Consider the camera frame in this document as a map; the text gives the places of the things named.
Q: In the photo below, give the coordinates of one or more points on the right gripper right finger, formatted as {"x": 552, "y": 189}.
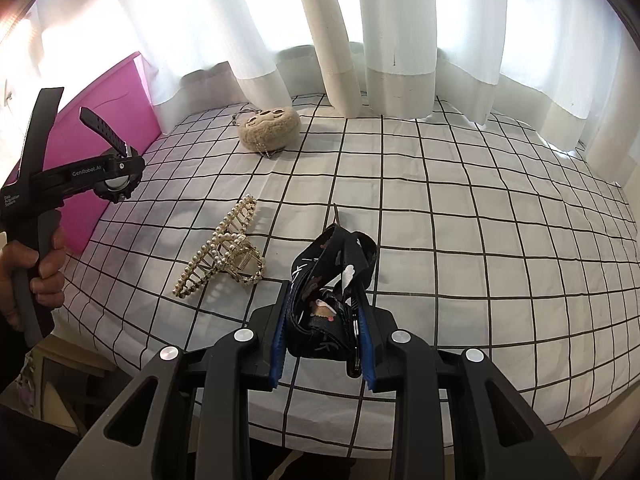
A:
{"x": 495, "y": 433}

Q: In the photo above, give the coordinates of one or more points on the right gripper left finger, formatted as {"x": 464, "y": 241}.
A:
{"x": 185, "y": 416}

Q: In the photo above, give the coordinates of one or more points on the black wrist watch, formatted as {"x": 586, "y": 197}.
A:
{"x": 124, "y": 165}

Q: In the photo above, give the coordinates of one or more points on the black patterned hair bow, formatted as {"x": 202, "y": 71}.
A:
{"x": 323, "y": 312}

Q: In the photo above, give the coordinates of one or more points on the pearl hair claw clip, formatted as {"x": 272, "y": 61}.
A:
{"x": 228, "y": 250}

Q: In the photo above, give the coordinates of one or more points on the pink plastic tub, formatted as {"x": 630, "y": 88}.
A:
{"x": 121, "y": 97}

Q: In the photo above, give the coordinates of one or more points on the white black grid bedsheet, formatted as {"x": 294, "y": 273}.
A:
{"x": 488, "y": 238}

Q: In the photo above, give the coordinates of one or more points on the thin dark hair pin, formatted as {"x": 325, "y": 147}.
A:
{"x": 336, "y": 215}

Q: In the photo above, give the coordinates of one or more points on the beige fluffy plush pouch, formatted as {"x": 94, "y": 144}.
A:
{"x": 266, "y": 132}

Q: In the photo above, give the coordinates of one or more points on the white curtain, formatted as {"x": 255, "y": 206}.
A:
{"x": 568, "y": 68}

